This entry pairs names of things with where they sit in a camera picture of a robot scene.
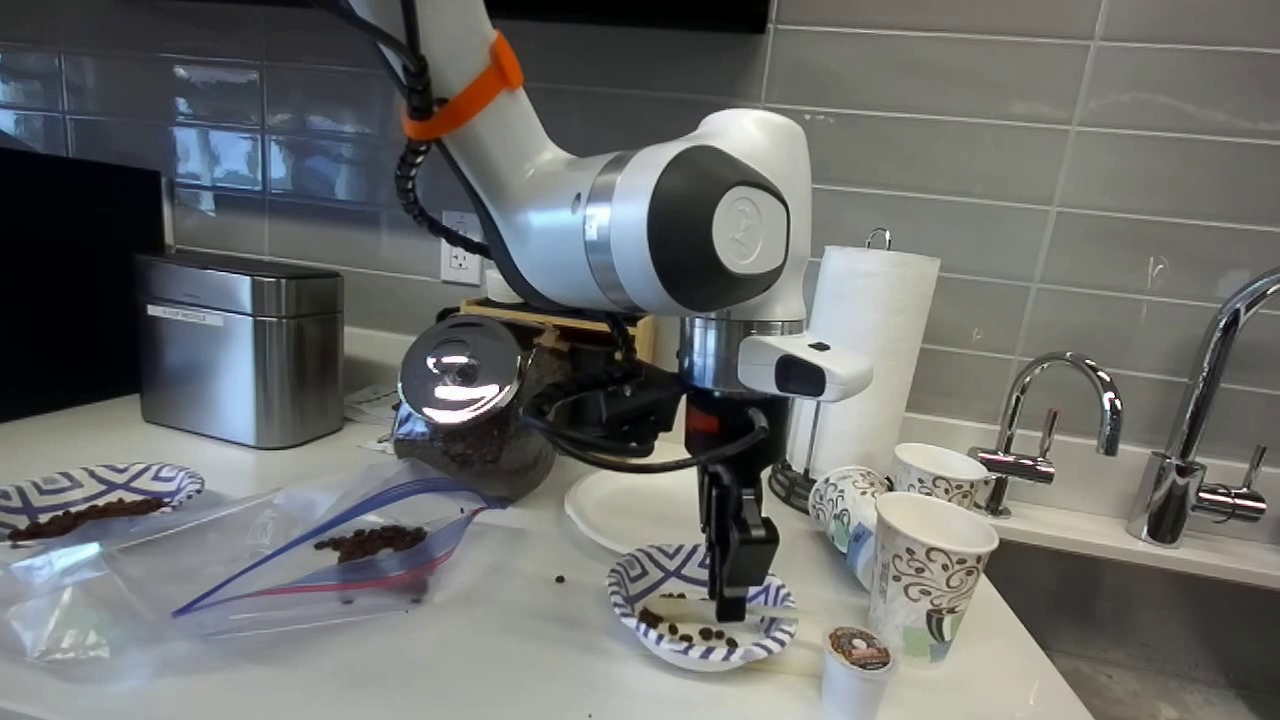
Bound white plate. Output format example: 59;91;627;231
558;463;710;558

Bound upright patterned paper cup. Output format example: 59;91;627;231
867;488;1003;662

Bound wooden rack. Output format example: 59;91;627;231
456;297;658;368

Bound steel sink basin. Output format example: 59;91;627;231
984;534;1280;720

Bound glass coffee bean jar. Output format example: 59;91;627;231
386;312;558;508

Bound metal paper towel holder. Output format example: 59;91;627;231
766;229;904;515

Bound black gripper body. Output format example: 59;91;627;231
679;391;779;473

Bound lying patterned paper cup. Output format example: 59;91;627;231
805;461;894;558

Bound white wall outlet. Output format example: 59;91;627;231
437;237;489;287

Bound clear zip plastic bag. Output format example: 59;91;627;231
0;463;528;671

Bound tall chrome faucet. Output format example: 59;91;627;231
1131;263;1280;549

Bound white paper towel roll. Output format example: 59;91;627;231
779;240;943;501

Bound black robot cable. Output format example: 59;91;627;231
332;0;779;477

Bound coffee beans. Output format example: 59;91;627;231
310;520;437;565
2;497;172;542

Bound coffee pod capsule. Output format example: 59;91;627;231
815;622;898;720

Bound small chrome faucet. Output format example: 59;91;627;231
969;346;1128;520

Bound coffee beans in bowl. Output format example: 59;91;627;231
2;497;172;542

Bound orange strap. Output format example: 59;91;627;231
397;30;528;147

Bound large blue patterned bowl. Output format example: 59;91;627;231
0;461;207;542

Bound black appliance with screen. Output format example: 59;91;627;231
0;145;168;424

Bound stainless steel bin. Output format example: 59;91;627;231
132;247;348;453

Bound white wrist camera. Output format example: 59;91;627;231
735;332;880;408

